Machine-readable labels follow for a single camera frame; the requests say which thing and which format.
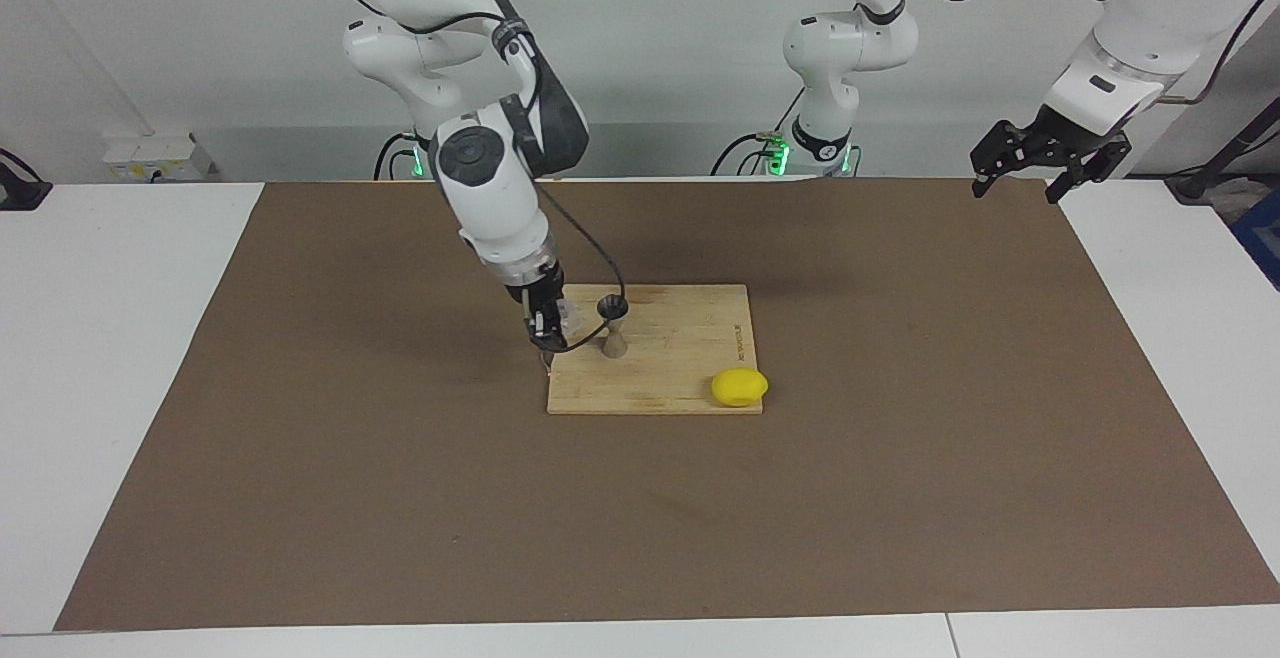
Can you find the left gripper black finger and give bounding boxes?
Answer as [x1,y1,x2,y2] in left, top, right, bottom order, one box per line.
[970,121,1026,199]
[1045,136,1133,204]

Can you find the steel double jigger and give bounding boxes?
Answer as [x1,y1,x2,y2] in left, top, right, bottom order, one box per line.
[596,294,632,359]

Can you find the black stand leg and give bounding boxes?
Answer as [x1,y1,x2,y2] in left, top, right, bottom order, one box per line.
[1165,98,1280,204]

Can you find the blue box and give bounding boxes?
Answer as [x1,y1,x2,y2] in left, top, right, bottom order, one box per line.
[1232,188,1280,289]

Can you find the yellow lemon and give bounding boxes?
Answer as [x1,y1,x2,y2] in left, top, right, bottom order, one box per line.
[711,368,770,408]

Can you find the large brown table mat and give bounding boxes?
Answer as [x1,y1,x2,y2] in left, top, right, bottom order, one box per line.
[53,176,1280,632]

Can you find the white power strip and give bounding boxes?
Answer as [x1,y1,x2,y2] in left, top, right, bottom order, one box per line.
[103,131,216,182]

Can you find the black table clamp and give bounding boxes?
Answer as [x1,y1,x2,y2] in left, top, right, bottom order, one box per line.
[0,148,53,211]

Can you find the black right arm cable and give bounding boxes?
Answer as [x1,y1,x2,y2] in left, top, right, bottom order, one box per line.
[300,0,628,352]

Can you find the bamboo cutting board with handle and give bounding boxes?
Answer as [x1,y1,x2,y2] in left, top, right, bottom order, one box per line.
[540,284,764,416]

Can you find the black right base cables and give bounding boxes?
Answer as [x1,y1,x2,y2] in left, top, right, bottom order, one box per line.
[374,131,419,181]

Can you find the black base cables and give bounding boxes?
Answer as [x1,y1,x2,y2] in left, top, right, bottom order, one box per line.
[374,131,419,181]
[711,88,806,177]

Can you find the black left base cables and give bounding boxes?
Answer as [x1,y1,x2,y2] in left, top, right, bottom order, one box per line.
[711,88,806,177]

